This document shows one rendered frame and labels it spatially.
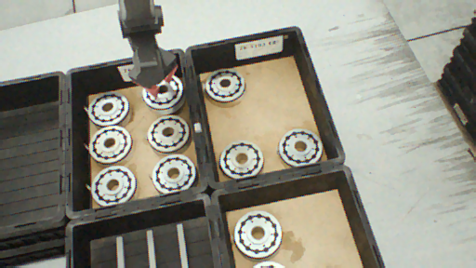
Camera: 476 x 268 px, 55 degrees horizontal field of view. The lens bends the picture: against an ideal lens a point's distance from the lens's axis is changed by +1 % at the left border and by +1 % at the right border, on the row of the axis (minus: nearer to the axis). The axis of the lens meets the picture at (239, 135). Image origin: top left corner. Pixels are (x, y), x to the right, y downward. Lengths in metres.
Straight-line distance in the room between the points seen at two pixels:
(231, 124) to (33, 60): 0.74
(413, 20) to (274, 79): 1.47
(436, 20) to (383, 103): 1.30
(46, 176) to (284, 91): 0.62
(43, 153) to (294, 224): 0.64
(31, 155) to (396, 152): 0.94
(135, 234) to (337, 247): 0.45
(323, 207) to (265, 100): 0.32
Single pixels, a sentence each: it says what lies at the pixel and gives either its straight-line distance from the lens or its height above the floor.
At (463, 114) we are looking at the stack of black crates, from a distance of 2.04.
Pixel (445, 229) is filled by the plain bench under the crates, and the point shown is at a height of 0.70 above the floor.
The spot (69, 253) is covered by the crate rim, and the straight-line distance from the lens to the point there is 0.99.
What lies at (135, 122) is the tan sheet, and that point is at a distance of 1.19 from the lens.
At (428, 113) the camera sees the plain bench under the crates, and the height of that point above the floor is 0.70.
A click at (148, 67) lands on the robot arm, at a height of 1.11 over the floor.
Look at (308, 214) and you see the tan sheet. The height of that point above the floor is 0.83.
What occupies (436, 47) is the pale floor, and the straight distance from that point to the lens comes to 2.49.
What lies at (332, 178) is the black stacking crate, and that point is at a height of 0.90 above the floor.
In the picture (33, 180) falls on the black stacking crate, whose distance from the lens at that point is 1.21.
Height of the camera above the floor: 1.80
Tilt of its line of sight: 61 degrees down
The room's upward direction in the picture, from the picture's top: 7 degrees counter-clockwise
